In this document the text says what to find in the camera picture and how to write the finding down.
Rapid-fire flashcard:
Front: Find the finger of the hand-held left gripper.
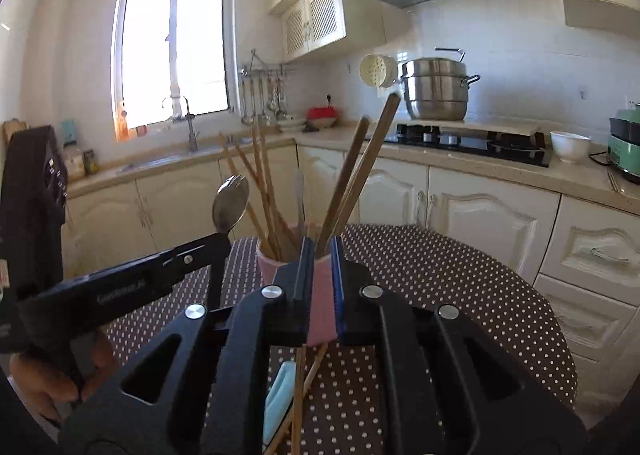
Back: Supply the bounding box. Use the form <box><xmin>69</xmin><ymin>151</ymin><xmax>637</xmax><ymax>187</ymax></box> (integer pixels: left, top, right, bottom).
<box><xmin>17</xmin><ymin>232</ymin><xmax>232</xmax><ymax>337</ymax></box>
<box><xmin>207</xmin><ymin>255</ymin><xmax>226</xmax><ymax>312</ymax></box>

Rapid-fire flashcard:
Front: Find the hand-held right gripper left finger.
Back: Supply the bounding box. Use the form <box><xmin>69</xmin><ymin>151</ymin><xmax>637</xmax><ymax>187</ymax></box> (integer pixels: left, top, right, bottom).
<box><xmin>60</xmin><ymin>236</ymin><xmax>317</xmax><ymax>455</ymax></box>

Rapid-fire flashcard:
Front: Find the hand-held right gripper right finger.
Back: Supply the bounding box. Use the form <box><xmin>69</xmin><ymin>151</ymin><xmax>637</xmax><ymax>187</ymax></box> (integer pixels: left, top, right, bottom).
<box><xmin>330</xmin><ymin>234</ymin><xmax>589</xmax><ymax>455</ymax></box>

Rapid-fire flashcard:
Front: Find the pink cup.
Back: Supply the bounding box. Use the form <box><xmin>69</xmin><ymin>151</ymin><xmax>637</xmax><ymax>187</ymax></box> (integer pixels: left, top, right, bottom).
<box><xmin>256</xmin><ymin>225</ymin><xmax>346</xmax><ymax>347</ymax></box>

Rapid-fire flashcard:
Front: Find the metal spoon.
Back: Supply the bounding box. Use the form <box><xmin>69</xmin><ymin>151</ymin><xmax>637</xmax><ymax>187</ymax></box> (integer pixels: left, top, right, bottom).
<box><xmin>211</xmin><ymin>174</ymin><xmax>251</xmax><ymax>237</ymax></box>

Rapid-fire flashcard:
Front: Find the metal table knife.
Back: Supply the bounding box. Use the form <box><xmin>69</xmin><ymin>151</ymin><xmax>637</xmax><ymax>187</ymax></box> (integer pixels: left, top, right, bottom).
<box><xmin>294</xmin><ymin>168</ymin><xmax>307</xmax><ymax>238</ymax></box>

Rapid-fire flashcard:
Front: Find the pile of wooden chopsticks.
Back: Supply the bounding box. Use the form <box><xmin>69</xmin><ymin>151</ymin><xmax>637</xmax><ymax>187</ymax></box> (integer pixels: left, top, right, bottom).
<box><xmin>262</xmin><ymin>342</ymin><xmax>331</xmax><ymax>455</ymax></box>

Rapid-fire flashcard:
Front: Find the slender wooden chopstick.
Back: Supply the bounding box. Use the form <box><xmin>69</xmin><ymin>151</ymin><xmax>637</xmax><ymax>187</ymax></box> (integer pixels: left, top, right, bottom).
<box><xmin>233</xmin><ymin>144</ymin><xmax>286</xmax><ymax>258</ymax></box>
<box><xmin>327</xmin><ymin>91</ymin><xmax>403</xmax><ymax>243</ymax></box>
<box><xmin>219</xmin><ymin>132</ymin><xmax>276</xmax><ymax>258</ymax></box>
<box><xmin>251</xmin><ymin>122</ymin><xmax>281</xmax><ymax>256</ymax></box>
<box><xmin>259</xmin><ymin>119</ymin><xmax>292</xmax><ymax>248</ymax></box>
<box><xmin>316</xmin><ymin>116</ymin><xmax>371</xmax><ymax>248</ymax></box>

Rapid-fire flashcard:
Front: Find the row of hanging kitchen utensils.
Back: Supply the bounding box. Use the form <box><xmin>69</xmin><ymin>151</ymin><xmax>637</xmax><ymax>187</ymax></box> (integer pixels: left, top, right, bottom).
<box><xmin>240</xmin><ymin>75</ymin><xmax>291</xmax><ymax>126</ymax></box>

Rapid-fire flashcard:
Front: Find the person's left hand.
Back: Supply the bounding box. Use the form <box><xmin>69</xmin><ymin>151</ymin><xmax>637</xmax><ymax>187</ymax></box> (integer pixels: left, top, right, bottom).
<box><xmin>9</xmin><ymin>329</ymin><xmax>119</xmax><ymax>428</ymax></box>

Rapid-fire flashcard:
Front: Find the clear plastic bottle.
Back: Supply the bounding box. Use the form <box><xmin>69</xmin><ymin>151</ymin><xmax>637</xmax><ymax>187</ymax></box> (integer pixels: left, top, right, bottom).
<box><xmin>62</xmin><ymin>142</ymin><xmax>86</xmax><ymax>181</ymax></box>

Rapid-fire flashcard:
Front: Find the wooden cutting board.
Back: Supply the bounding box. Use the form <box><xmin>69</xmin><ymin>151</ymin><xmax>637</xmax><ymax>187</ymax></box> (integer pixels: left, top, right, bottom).
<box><xmin>2</xmin><ymin>118</ymin><xmax>31</xmax><ymax>146</ymax></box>

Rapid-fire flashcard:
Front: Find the cream base cabinet run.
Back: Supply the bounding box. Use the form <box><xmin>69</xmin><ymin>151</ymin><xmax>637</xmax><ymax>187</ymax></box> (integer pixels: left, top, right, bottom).
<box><xmin>295</xmin><ymin>145</ymin><xmax>640</xmax><ymax>416</ymax></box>
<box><xmin>62</xmin><ymin>145</ymin><xmax>301</xmax><ymax>281</ymax></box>

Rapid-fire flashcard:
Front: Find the brown polka dot tablecloth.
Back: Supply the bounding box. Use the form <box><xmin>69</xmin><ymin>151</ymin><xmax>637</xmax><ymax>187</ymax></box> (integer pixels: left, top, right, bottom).
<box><xmin>102</xmin><ymin>222</ymin><xmax>578</xmax><ymax>455</ymax></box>

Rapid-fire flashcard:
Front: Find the light blue plastic utensil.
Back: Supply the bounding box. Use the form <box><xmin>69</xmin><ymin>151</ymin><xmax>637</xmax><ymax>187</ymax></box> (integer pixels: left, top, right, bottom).
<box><xmin>262</xmin><ymin>360</ymin><xmax>297</xmax><ymax>443</ymax></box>

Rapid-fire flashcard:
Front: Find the steel kitchen sink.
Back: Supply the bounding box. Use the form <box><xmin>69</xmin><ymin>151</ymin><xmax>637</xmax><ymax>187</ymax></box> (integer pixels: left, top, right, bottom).
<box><xmin>117</xmin><ymin>152</ymin><xmax>221</xmax><ymax>174</ymax></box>

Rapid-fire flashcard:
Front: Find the metal kitchen faucet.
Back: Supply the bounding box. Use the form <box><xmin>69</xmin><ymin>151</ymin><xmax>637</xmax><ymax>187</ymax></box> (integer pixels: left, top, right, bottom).
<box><xmin>161</xmin><ymin>95</ymin><xmax>201</xmax><ymax>153</ymax></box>

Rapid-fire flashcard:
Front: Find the red lidded bowl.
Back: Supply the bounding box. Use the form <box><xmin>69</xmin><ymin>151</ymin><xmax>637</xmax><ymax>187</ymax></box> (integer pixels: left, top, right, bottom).
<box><xmin>306</xmin><ymin>106</ymin><xmax>338</xmax><ymax>129</ymax></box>

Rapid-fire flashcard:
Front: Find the black gas stove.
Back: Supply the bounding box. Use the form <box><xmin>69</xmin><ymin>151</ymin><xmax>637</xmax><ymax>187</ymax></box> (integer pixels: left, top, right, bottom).
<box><xmin>382</xmin><ymin>122</ymin><xmax>553</xmax><ymax>168</ymax></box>

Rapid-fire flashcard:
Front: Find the kitchen window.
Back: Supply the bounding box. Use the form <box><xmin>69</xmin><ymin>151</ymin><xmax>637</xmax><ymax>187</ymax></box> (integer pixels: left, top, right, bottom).
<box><xmin>112</xmin><ymin>0</ymin><xmax>236</xmax><ymax>141</ymax></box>

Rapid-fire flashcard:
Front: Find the stainless steel steamer pot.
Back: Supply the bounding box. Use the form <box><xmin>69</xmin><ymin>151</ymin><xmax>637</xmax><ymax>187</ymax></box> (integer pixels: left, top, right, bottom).
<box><xmin>399</xmin><ymin>48</ymin><xmax>482</xmax><ymax>122</ymax></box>

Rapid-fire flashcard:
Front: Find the white plastic strainer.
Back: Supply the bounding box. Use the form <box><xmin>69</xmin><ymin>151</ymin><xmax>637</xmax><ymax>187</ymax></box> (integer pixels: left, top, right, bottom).
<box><xmin>359</xmin><ymin>54</ymin><xmax>401</xmax><ymax>98</ymax></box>

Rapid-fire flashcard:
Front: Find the beige kitchen countertop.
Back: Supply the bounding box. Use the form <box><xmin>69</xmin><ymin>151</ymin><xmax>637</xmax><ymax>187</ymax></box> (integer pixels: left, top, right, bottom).
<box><xmin>65</xmin><ymin>128</ymin><xmax>640</xmax><ymax>216</ymax></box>

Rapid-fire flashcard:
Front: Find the white bowl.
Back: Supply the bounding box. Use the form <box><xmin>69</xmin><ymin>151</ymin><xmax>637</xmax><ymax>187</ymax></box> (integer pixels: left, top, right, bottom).
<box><xmin>550</xmin><ymin>130</ymin><xmax>592</xmax><ymax>165</ymax></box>

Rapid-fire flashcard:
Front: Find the green kitchen appliance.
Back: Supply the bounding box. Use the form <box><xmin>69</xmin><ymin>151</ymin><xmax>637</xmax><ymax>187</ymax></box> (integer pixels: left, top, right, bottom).
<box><xmin>607</xmin><ymin>105</ymin><xmax>640</xmax><ymax>183</ymax></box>

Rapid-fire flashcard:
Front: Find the metal utensil rail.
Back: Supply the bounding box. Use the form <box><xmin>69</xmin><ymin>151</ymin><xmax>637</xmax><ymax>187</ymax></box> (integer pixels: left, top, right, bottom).
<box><xmin>240</xmin><ymin>62</ymin><xmax>293</xmax><ymax>78</ymax></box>

